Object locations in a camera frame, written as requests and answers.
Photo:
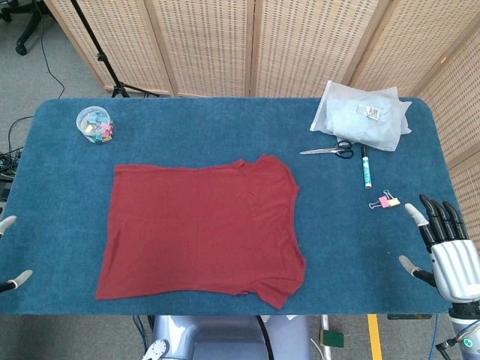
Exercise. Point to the yellow binder clip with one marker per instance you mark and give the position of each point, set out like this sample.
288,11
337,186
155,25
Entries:
393,203

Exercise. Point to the blue-grey robot torso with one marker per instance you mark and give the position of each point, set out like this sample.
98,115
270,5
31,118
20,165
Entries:
225,337

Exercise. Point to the red T-shirt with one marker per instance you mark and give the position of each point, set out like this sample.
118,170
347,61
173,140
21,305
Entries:
195,225

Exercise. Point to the white marker with black cap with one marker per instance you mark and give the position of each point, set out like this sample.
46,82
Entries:
365,168

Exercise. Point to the clear jar of binder clips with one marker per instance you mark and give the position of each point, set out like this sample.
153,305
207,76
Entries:
93,120

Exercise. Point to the yellow floor tape strip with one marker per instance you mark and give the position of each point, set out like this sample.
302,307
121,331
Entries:
375,337

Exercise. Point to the green block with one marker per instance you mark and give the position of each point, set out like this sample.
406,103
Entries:
332,338

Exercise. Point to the blue carpet table cover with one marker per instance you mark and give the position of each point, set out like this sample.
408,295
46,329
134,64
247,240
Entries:
225,127

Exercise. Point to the black tripod stand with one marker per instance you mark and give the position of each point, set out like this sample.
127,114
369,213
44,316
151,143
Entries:
100,58

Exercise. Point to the black office chair base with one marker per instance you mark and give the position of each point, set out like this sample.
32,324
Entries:
28,33

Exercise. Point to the white metal bracket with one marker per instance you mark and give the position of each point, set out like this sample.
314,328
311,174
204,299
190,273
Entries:
157,350

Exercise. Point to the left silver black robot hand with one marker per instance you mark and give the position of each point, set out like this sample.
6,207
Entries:
22,276

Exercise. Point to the pink binder clip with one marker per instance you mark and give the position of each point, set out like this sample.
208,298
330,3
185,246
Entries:
384,202

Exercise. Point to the white plastic bag package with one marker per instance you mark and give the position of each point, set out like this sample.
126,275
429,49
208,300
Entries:
360,120

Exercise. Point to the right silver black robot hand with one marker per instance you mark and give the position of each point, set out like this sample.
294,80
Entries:
455,266

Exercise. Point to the white pipe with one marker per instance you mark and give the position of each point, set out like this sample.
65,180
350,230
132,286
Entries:
325,322

